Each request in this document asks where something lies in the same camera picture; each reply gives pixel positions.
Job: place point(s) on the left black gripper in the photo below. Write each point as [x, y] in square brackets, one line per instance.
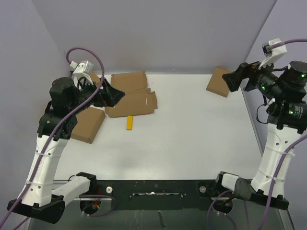
[111, 96]

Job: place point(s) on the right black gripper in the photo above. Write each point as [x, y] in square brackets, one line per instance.
[251, 70]

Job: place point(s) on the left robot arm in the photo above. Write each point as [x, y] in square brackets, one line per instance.
[38, 199]

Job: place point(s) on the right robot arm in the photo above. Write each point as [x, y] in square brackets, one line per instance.
[286, 123]

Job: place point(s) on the small folded cardboard box left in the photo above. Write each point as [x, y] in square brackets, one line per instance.
[95, 79]

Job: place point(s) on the large folded cardboard box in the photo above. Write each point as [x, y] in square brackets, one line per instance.
[89, 122]

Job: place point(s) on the yellow wooden block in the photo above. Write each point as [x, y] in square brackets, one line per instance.
[129, 124]

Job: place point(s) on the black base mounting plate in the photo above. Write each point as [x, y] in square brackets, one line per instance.
[158, 194]

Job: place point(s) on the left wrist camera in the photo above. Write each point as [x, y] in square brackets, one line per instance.
[83, 71]

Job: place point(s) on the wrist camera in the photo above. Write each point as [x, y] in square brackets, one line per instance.
[273, 51]
[83, 71]

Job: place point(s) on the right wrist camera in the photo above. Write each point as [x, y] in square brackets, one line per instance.
[273, 51]

